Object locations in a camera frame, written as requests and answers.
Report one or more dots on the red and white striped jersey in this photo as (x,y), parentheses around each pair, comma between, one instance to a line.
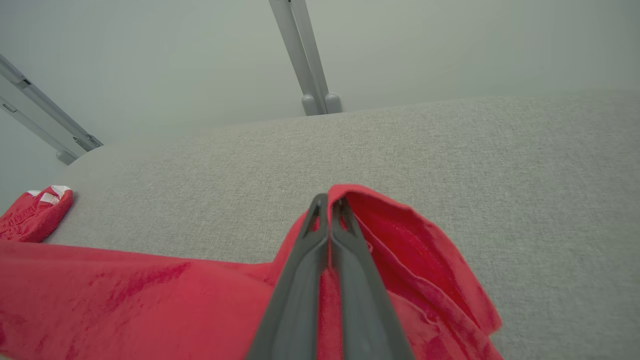
(150,310)

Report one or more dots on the red shorts with white trim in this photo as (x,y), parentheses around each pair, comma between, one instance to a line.
(30,220)

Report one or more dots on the grey slanted metal frame post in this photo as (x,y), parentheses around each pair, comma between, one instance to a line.
(50,120)

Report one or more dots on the grey double metal post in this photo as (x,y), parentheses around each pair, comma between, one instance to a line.
(305,60)

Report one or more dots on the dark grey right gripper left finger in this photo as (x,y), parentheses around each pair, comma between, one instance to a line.
(295,300)

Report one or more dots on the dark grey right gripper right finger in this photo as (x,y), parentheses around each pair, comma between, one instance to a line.
(360,310)

